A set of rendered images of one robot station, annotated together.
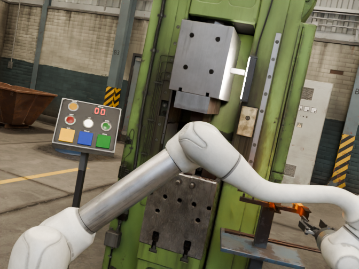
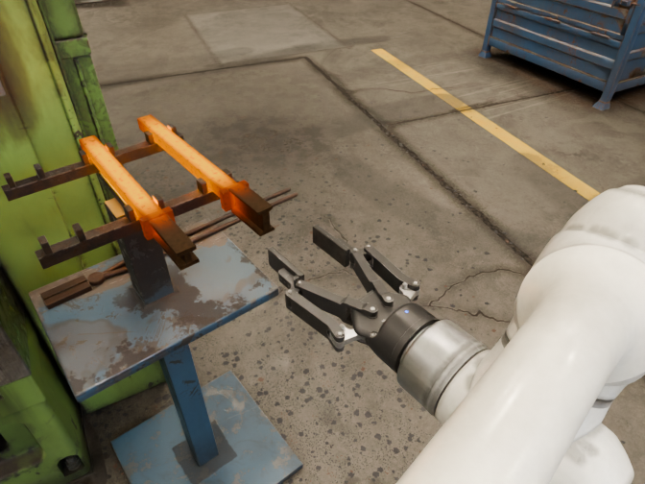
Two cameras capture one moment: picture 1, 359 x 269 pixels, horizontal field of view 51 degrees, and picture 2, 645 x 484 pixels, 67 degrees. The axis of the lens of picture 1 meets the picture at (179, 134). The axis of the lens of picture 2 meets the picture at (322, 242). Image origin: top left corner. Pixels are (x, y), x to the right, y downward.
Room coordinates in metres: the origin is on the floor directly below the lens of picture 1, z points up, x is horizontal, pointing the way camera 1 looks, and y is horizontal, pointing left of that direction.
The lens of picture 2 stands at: (1.14, -0.28, 1.37)
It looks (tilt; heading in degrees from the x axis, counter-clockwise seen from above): 40 degrees down; 317
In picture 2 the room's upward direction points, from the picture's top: straight up
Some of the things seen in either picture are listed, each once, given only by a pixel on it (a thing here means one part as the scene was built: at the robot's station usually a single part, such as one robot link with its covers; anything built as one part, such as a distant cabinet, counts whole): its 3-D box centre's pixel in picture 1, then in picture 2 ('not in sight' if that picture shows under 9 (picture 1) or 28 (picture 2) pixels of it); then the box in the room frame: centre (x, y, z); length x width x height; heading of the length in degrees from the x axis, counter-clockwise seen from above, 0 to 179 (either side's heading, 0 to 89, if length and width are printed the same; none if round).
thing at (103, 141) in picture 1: (103, 141); not in sight; (2.09, 0.41, 1.01); 0.07 x 0.05 x 0.07; 101
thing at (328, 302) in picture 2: (311, 228); (333, 303); (1.42, -0.57, 0.94); 0.11 x 0.01 x 0.04; 18
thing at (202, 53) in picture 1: (213, 64); not in sight; (2.34, -0.12, 1.56); 0.42 x 0.39 x 0.40; 166
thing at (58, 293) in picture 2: (280, 242); (185, 238); (1.96, -0.64, 0.68); 0.60 x 0.04 x 0.01; 86
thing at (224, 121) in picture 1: (216, 99); not in sight; (2.65, -0.20, 1.37); 0.41 x 0.10 x 0.91; 76
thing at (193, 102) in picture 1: (198, 103); not in sight; (2.35, -0.08, 1.32); 0.42 x 0.20 x 0.10; 166
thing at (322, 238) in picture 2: (322, 225); (330, 245); (1.50, -0.64, 0.94); 0.07 x 0.01 x 0.03; 176
